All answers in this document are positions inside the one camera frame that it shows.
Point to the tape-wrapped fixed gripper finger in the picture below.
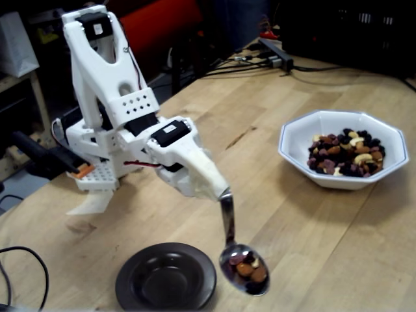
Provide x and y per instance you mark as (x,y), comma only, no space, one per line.
(208,169)

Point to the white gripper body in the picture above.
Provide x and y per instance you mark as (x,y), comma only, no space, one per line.
(192,173)

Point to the tape-wrapped moving gripper finger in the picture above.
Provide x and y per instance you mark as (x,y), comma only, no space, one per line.
(188,183)

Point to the metal spoon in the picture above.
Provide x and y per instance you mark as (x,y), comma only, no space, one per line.
(228,224)

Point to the scooped nut mix portion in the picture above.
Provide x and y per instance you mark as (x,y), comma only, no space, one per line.
(250,269)

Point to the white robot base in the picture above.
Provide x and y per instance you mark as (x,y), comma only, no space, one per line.
(97,177)

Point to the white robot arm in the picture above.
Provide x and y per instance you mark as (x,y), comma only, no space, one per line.
(94,74)

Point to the brown round plate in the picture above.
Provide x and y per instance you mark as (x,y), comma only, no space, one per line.
(162,282)

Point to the white octagonal bowl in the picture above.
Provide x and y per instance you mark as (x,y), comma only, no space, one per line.
(325,126)

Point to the cream tape strip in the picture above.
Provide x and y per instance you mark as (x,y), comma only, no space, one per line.
(94,203)

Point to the red chair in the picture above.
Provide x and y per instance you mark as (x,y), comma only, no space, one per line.
(169,29)

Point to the black bar clamp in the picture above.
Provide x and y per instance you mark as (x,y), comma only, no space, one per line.
(48,156)

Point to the dark blue fabric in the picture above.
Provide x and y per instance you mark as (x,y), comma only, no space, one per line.
(240,22)

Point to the mixed nuts and dried fruit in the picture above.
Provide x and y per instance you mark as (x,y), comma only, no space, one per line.
(344,152)

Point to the wooden shelf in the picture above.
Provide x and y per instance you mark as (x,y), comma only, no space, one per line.
(38,97)

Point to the red alligator clips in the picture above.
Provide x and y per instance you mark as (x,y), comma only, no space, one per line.
(269,32)

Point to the yellow package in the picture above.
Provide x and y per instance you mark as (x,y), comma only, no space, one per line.
(47,35)

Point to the white cardboard box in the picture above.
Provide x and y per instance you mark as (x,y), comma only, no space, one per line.
(16,45)

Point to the black plastic crate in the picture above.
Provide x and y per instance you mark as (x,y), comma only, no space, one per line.
(341,32)

